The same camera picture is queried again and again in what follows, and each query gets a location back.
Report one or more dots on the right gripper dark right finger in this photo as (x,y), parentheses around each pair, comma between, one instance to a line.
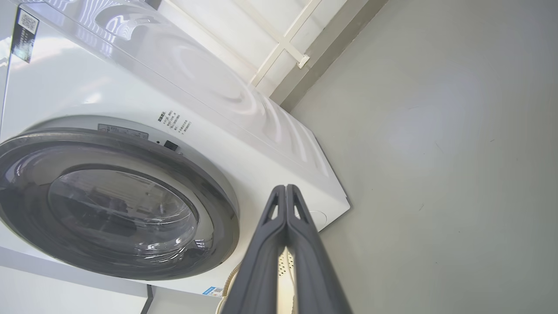
(314,270)

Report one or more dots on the grey warning label sticker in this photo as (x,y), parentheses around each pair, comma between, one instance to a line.
(122,131)

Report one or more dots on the cream perforated laundry basket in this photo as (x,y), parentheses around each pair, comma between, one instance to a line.
(284,270)

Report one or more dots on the black QR code sticker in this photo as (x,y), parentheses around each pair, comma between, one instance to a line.
(24,37)

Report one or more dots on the white wall frame bars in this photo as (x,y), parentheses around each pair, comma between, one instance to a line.
(283,41)

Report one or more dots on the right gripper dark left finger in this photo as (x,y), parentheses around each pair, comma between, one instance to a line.
(257,270)

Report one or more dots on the small black text label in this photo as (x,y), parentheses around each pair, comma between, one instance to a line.
(174,122)

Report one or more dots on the blue energy label sticker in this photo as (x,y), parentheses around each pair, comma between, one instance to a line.
(212,291)

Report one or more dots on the white front-load washing machine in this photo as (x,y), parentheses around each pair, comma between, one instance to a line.
(109,87)

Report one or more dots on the round dark washer door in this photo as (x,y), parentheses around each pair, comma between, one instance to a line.
(218,209)

